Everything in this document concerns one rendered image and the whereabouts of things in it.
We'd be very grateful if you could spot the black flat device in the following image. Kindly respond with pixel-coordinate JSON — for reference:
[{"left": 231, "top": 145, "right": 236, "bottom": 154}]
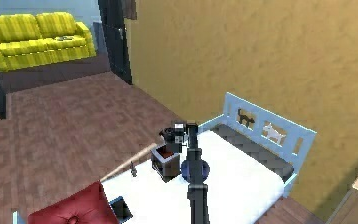
[{"left": 108, "top": 195, "right": 134, "bottom": 224}]

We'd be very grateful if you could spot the blue ball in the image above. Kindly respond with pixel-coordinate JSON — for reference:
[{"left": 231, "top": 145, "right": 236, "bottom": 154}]
[{"left": 180, "top": 159, "right": 211, "bottom": 184}]

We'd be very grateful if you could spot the red pillow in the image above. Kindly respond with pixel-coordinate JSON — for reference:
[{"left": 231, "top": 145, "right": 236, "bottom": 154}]
[{"left": 26, "top": 180, "right": 121, "bottom": 224}]

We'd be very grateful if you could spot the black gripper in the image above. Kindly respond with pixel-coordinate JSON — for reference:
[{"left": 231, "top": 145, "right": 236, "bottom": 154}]
[{"left": 158, "top": 127, "right": 185, "bottom": 154}]

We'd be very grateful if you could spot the dark room door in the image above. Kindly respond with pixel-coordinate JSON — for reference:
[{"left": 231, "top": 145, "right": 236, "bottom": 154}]
[{"left": 97, "top": 0, "right": 134, "bottom": 85}]

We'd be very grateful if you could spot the yellow sofa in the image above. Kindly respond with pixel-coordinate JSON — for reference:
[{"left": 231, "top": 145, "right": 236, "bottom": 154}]
[{"left": 0, "top": 11, "right": 97, "bottom": 73}]

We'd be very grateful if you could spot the dark box with white rim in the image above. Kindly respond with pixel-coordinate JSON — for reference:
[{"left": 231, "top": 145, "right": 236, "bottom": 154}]
[{"left": 150, "top": 143, "right": 182, "bottom": 183}]

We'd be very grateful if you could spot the light blue bed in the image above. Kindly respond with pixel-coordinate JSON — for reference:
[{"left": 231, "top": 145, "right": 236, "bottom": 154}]
[{"left": 11, "top": 92, "right": 318, "bottom": 224}]

